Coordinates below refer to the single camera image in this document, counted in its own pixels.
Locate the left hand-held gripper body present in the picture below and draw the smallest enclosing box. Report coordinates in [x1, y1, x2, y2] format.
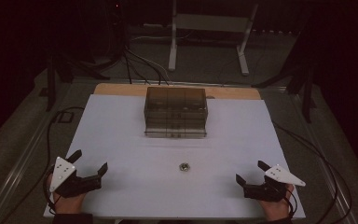
[48, 156, 103, 199]

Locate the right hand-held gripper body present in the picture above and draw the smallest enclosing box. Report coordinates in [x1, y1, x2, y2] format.
[243, 163, 307, 203]

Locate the smoky transparent drawer box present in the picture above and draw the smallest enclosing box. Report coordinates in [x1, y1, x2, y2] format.
[143, 86, 209, 139]

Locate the person's right hand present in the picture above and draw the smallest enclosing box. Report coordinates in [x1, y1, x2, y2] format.
[258, 183, 295, 222]

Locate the person's left hand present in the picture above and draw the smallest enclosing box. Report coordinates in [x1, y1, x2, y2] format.
[46, 173, 88, 216]

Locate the black tripod stand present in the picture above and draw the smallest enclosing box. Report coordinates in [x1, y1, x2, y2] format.
[251, 46, 318, 124]
[45, 52, 112, 113]

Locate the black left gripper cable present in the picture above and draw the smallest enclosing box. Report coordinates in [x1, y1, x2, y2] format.
[42, 106, 86, 217]

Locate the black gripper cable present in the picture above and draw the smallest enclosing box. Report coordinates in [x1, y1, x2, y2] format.
[272, 120, 353, 224]
[42, 106, 86, 217]

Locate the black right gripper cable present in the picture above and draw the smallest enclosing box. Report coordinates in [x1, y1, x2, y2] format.
[272, 120, 353, 224]

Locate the black floor cable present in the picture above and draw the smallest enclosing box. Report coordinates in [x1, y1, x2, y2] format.
[123, 46, 170, 86]

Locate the white floor cable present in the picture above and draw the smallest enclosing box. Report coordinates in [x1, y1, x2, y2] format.
[130, 34, 175, 85]

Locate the white metal stand frame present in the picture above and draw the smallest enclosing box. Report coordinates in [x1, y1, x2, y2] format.
[168, 0, 260, 77]

